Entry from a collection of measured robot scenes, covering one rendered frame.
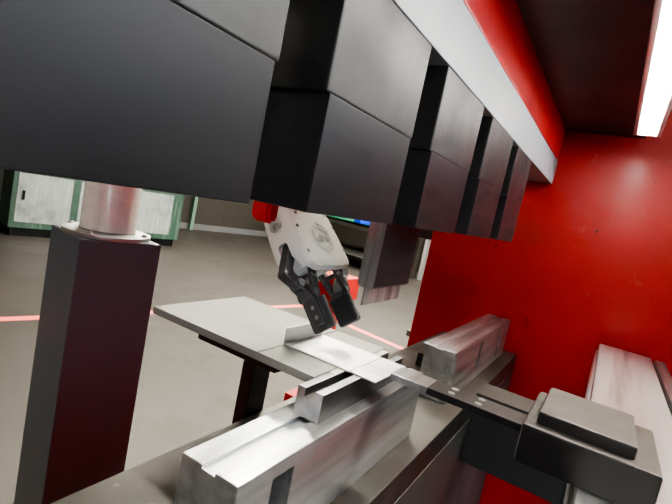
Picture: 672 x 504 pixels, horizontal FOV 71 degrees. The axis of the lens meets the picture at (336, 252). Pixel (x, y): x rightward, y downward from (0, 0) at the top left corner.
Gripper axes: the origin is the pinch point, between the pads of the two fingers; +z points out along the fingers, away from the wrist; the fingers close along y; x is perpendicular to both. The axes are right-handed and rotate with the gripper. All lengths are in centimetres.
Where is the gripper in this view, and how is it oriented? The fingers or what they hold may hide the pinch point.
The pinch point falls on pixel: (333, 313)
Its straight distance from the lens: 60.1
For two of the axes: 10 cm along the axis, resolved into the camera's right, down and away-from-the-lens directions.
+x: -7.7, 4.5, 4.5
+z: 3.9, 8.9, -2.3
